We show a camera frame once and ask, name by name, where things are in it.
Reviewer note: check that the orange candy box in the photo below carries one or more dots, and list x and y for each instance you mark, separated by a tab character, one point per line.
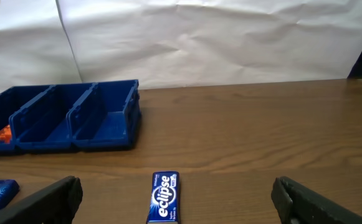
4	135

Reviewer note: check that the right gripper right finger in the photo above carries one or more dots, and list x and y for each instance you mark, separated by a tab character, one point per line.
308	207

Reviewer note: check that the blue tray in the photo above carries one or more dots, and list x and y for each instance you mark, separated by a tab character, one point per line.
106	130

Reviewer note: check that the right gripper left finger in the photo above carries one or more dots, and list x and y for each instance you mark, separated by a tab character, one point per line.
50	202

